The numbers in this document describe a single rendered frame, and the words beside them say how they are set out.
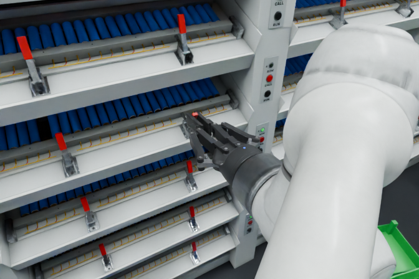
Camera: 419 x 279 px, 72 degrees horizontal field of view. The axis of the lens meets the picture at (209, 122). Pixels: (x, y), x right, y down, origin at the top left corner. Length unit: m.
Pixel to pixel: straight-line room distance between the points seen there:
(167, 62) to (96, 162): 0.26
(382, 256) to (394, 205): 1.40
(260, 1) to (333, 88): 0.40
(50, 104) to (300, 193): 0.47
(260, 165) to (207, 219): 0.60
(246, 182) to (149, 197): 0.44
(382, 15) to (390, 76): 0.74
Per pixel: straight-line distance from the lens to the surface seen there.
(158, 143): 0.68
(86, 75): 0.58
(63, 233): 0.82
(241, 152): 0.46
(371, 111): 0.25
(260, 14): 0.64
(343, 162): 0.19
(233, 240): 1.18
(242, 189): 0.42
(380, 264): 0.35
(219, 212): 1.01
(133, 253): 0.96
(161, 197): 0.82
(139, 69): 0.58
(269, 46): 0.68
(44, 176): 0.68
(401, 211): 1.74
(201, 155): 0.50
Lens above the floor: 1.17
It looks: 36 degrees down
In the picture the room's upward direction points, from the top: straight up
